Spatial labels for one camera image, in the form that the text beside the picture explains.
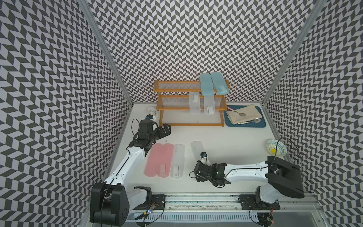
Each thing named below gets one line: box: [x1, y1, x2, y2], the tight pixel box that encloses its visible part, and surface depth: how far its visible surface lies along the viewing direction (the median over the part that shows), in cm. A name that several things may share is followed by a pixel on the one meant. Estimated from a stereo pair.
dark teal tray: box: [224, 104, 267, 128], surface depth 108 cm
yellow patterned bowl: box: [266, 139, 287, 157], surface depth 92 cm
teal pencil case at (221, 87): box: [210, 71, 230, 96], surface depth 88 cm
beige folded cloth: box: [225, 104, 263, 125], surface depth 111 cm
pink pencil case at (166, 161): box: [156, 143, 175, 179], surface depth 88 cm
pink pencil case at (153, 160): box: [144, 142, 164, 178], surface depth 88 cm
